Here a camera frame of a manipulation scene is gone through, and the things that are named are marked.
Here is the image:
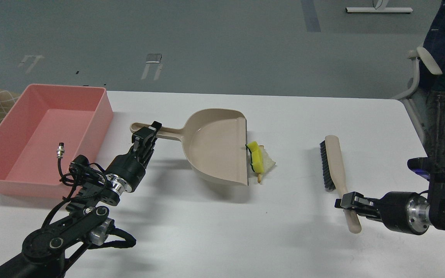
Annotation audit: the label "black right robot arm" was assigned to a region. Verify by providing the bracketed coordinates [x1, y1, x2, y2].
[335, 157, 445, 236]

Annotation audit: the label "white office chair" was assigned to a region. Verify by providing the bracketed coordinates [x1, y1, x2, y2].
[392, 46, 443, 144]

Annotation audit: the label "yellow green sponge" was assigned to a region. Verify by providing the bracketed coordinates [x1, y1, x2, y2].
[246, 141, 264, 174]

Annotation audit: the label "pink plastic bin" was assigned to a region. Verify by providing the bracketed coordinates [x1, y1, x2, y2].
[0, 84, 114, 199]

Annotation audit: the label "beige hand brush black bristles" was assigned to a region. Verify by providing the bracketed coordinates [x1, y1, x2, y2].
[319, 134, 362, 234]

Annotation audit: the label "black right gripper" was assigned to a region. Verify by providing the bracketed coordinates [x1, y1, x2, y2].
[335, 192, 431, 236]

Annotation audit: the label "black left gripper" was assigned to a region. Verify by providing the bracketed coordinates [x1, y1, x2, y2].
[105, 121, 162, 192]

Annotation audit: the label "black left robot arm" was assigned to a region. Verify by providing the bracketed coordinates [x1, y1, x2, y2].
[0, 121, 162, 278]

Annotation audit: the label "white desk base foot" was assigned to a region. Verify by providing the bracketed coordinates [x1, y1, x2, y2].
[345, 0, 413, 14]

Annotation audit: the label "beige plastic dustpan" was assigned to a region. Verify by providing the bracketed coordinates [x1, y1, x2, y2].
[130, 108, 249, 186]

